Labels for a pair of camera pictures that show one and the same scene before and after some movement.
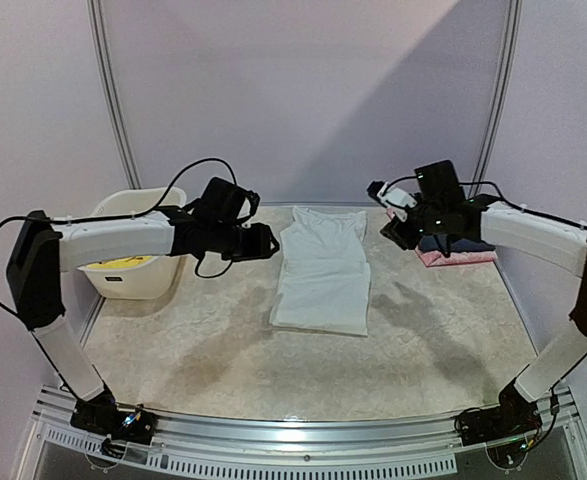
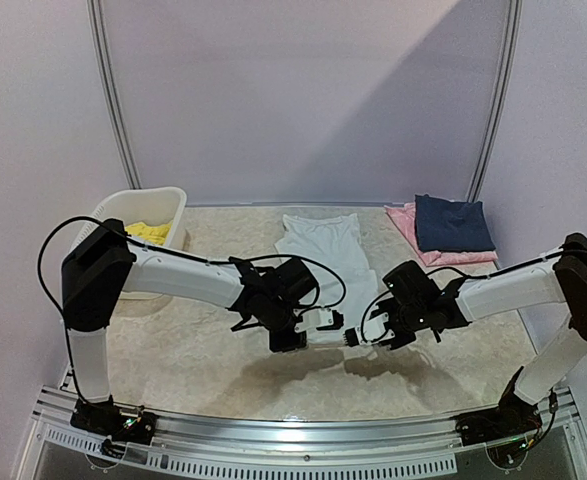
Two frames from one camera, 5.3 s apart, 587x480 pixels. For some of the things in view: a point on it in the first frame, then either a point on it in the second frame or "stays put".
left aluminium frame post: x=94 y=10 stays put
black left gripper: x=260 y=244 to x=278 y=344
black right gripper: x=404 y=230 to x=393 y=338
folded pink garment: x=430 y=259 stays put
